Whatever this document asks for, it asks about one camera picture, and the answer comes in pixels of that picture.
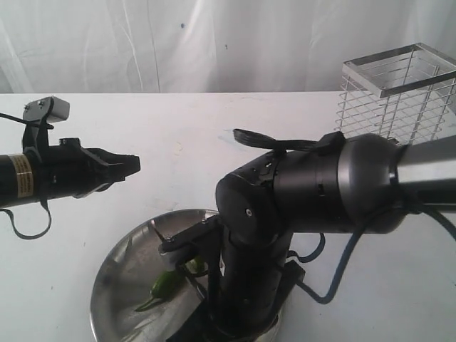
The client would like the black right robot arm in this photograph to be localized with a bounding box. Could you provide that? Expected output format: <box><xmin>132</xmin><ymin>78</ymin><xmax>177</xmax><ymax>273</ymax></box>
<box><xmin>209</xmin><ymin>129</ymin><xmax>455</xmax><ymax>341</ymax></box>

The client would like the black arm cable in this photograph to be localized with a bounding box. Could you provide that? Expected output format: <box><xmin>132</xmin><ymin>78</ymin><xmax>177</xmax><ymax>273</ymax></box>
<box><xmin>284</xmin><ymin>206</ymin><xmax>456</xmax><ymax>306</ymax></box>
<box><xmin>0</xmin><ymin>103</ymin><xmax>54</xmax><ymax>239</ymax></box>

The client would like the white backdrop curtain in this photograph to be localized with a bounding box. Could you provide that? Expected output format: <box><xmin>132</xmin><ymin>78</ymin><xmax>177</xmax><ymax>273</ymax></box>
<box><xmin>1</xmin><ymin>1</ymin><xmax>455</xmax><ymax>93</ymax></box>

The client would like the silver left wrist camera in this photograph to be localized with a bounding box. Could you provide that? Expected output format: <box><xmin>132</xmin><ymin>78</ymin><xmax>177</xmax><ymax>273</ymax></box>
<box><xmin>23</xmin><ymin>96</ymin><xmax>70</xmax><ymax>123</ymax></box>

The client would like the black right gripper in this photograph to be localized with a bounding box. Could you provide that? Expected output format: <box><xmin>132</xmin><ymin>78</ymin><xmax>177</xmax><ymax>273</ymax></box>
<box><xmin>206</xmin><ymin>249</ymin><xmax>304</xmax><ymax>341</ymax></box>

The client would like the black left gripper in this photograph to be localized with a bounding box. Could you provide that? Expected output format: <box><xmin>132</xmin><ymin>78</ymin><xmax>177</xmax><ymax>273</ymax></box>
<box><xmin>42</xmin><ymin>138</ymin><xmax>141</xmax><ymax>199</ymax></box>

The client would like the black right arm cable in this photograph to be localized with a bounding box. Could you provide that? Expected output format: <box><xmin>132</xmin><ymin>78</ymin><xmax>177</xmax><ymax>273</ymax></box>
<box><xmin>284</xmin><ymin>206</ymin><xmax>456</xmax><ymax>306</ymax></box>

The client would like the wire mesh utensil holder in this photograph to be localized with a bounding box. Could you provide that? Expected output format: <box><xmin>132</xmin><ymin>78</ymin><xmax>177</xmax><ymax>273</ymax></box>
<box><xmin>336</xmin><ymin>43</ymin><xmax>455</xmax><ymax>144</ymax></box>

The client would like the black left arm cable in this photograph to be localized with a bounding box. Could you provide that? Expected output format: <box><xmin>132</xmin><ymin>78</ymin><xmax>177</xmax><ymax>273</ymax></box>
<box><xmin>0</xmin><ymin>103</ymin><xmax>54</xmax><ymax>239</ymax></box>

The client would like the green chili pepper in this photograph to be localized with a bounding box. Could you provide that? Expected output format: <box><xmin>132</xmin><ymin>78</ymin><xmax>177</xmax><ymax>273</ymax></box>
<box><xmin>135</xmin><ymin>256</ymin><xmax>206</xmax><ymax>312</ymax></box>

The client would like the round steel plate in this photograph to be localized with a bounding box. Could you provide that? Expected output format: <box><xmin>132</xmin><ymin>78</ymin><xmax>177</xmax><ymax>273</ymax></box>
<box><xmin>90</xmin><ymin>209</ymin><xmax>215</xmax><ymax>341</ymax></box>

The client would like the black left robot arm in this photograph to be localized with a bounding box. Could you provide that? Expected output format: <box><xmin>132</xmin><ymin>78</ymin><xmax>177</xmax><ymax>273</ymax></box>
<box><xmin>1</xmin><ymin>138</ymin><xmax>140</xmax><ymax>207</ymax></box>

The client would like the black knife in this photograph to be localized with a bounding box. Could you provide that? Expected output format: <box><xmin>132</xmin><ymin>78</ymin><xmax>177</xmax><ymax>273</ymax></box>
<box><xmin>151</xmin><ymin>220</ymin><xmax>207</xmax><ymax>300</ymax></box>

